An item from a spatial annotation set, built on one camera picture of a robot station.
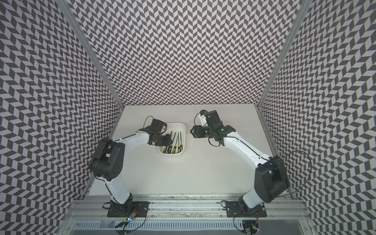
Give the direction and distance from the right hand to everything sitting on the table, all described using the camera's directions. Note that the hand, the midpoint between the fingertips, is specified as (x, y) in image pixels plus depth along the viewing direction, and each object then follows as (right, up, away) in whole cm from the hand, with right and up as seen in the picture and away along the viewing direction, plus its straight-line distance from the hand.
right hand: (195, 133), depth 83 cm
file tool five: (-17, -10, +10) cm, 22 cm away
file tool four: (-14, -12, +10) cm, 21 cm away
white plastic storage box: (-13, -1, +19) cm, 23 cm away
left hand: (-16, -8, +13) cm, 22 cm away
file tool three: (-11, -10, +12) cm, 20 cm away
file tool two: (-10, -9, +14) cm, 19 cm away
